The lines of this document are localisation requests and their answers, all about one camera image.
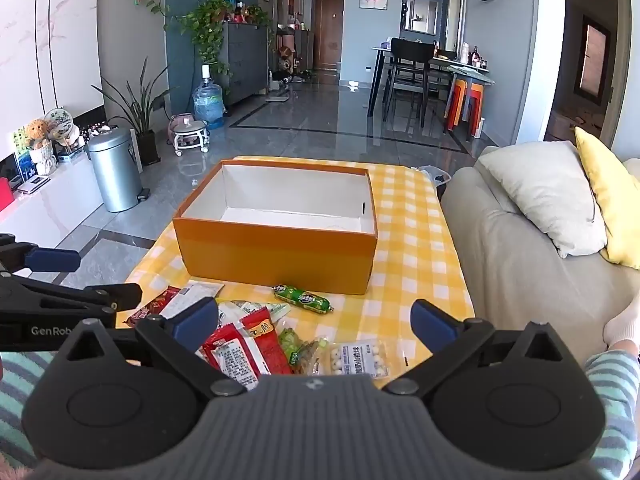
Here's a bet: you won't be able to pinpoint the green clear nut packet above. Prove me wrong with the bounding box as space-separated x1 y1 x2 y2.
277 327 331 376

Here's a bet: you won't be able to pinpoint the potted long-leaf plant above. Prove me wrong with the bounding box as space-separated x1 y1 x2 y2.
91 57 173 167

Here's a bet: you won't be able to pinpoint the silver pedal trash can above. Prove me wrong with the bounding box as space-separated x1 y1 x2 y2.
86 127 151 213

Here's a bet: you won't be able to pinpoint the white cushion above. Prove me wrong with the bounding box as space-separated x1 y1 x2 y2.
475 141 608 259

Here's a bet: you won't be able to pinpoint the white wheeled stool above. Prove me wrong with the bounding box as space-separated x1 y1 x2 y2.
172 120 210 156

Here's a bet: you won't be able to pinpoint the dining table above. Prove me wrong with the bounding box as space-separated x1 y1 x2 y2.
370 46 496 121

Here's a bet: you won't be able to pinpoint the teddy bear bouquet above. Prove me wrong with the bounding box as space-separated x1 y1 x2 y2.
25 119 58 177

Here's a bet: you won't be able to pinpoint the blue water jug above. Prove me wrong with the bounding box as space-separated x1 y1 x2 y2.
192 64 224 131

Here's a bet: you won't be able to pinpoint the person's left leg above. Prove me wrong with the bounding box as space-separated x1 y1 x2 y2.
0 350 61 466

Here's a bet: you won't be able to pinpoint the white printed packet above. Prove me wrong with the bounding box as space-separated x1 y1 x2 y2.
162 282 226 317

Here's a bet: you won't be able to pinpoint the grey sideboard cabinet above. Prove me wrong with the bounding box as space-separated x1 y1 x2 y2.
220 22 271 106

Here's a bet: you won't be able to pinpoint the clear packet white balls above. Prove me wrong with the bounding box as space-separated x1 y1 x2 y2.
327 341 390 379

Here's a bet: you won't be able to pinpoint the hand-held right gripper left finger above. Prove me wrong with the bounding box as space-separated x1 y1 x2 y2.
50 297 247 398

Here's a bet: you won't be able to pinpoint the stack of orange stools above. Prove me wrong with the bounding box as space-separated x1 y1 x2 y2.
445 79 486 142

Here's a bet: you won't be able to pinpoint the yellow cushion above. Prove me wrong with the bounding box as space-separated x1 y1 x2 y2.
574 126 640 268

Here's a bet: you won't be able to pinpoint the person's right leg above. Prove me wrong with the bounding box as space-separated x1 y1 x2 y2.
582 347 640 471

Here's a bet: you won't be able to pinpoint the dark red snack bar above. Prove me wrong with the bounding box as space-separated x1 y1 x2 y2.
125 286 181 329

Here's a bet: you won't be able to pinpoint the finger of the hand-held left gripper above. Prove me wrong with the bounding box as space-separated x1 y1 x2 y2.
0 273 144 316
0 233 82 276

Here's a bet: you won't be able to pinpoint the clear plastic bag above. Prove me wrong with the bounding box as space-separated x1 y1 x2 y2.
417 165 453 187

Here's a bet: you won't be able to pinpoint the red snack packet yellow label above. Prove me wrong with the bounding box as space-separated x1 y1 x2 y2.
241 307 294 377

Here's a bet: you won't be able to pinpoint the round decorative fan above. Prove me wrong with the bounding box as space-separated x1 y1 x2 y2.
42 107 77 142

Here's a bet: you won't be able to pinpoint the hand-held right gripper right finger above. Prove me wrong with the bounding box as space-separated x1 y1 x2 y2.
382 299 586 398

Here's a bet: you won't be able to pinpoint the green sausage snack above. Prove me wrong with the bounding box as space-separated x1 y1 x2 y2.
272 284 333 315

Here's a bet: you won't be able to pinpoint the leafy plant on cabinet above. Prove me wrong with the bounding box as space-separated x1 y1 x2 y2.
180 0 236 92

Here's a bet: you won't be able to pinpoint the orange cardboard box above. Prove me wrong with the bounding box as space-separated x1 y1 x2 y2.
172 159 379 296

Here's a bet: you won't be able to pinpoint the person's foot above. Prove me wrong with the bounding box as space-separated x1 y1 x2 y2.
602 307 640 352

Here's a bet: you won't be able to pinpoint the white flat box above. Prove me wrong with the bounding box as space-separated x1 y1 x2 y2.
129 129 144 171

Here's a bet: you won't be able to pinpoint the person's leg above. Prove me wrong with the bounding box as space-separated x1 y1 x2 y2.
0 350 61 466
582 347 640 471

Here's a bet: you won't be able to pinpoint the brown wooden door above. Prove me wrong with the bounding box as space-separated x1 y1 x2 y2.
314 0 345 71

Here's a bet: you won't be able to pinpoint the dark framed doorway window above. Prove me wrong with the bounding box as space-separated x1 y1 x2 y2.
575 15 612 107

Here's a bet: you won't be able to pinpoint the white low cabinet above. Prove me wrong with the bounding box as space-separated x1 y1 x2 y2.
0 152 106 257

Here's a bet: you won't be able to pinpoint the beige sofa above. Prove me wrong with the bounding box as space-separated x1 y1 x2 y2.
440 146 640 361

